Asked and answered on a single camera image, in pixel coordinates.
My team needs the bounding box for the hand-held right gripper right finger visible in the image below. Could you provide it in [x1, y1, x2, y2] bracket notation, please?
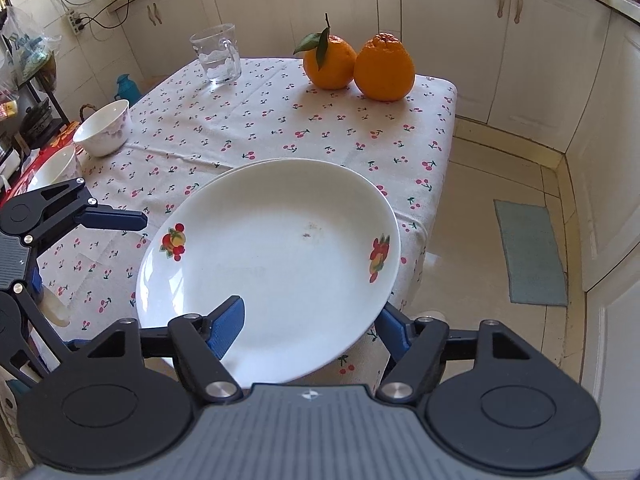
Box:
[374, 304, 535, 406]

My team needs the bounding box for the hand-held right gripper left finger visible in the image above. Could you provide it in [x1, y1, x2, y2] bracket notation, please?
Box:
[89, 296, 247, 405]

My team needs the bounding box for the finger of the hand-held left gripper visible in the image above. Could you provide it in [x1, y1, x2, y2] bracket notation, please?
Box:
[21, 177, 149, 247]
[0, 282, 92, 387]

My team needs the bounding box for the white ceramic bowl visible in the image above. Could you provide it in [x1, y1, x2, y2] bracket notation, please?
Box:
[73, 99, 131, 157]
[25, 146, 79, 194]

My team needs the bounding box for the white fruit print plate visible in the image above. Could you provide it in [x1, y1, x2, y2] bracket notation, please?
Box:
[202, 157, 286, 188]
[136, 159, 402, 384]

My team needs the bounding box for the person's left hand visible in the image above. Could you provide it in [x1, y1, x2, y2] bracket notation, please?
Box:
[42, 285, 71, 330]

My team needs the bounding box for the black metal rack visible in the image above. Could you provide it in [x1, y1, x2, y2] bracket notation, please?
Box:
[0, 75, 71, 171]

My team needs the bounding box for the blue thermos jug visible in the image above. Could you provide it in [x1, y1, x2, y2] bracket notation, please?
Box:
[114, 74, 141, 102]

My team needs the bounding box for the grey green floor mat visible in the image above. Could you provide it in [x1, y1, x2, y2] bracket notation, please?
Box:
[493, 199, 569, 307]

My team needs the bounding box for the cherry print tablecloth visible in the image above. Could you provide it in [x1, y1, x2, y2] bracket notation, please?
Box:
[36, 56, 459, 386]

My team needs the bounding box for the clear glass mug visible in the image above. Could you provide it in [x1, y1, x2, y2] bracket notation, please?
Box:
[190, 23, 243, 86]

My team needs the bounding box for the clear plastic bag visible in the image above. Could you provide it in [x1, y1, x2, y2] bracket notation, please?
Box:
[0, 4, 59, 87]

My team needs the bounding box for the bumpy orange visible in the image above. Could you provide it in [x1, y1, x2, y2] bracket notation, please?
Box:
[354, 33, 417, 102]

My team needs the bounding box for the orange with green leaf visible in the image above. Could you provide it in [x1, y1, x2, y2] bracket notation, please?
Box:
[293, 12, 358, 91]

